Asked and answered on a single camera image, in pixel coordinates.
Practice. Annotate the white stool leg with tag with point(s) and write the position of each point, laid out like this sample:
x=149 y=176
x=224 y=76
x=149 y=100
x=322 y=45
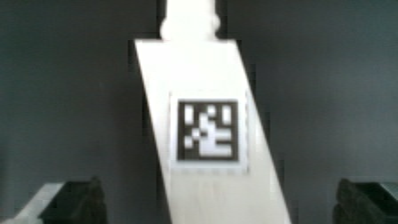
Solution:
x=219 y=173

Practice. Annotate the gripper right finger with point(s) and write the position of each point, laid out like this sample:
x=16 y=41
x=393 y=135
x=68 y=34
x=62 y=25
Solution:
x=366 y=203

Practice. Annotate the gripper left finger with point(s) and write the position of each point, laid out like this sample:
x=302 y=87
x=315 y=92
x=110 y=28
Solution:
x=68 y=203

